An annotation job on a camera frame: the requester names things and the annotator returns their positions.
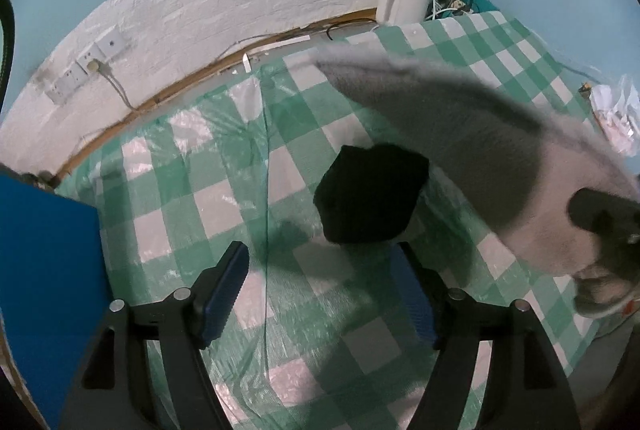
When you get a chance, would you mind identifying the wooden baseboard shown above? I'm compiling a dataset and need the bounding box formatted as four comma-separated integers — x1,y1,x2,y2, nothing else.
50,8,382,189

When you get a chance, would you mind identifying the green checkered tablecloth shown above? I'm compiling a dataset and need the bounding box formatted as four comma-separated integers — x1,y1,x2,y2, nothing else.
52,10,626,430

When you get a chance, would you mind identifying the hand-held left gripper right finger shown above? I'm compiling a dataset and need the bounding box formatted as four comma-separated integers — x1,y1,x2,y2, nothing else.
389,243,584,430

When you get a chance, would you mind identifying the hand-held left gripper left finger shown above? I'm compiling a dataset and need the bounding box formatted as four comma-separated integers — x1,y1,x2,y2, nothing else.
60,240,251,430

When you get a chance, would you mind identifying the black cloth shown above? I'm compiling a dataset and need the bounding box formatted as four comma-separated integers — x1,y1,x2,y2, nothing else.
313,143,431,245

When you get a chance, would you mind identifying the beige plug with cable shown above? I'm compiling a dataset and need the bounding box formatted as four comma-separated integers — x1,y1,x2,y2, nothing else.
85,58,134,112

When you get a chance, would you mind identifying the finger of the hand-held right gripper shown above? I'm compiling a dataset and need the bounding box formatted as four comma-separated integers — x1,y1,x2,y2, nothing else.
567,187,640,245

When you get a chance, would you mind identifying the white wall socket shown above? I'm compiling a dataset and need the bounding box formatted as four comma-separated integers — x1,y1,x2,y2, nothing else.
45,78,69,104
75,45,104,74
62,63,86,89
97,24,129,59

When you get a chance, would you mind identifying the blue cardboard box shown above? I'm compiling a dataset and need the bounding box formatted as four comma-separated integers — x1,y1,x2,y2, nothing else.
0,170,114,430

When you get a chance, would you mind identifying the white trash bag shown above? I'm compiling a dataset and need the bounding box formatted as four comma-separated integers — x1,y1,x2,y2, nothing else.
580,73,640,156

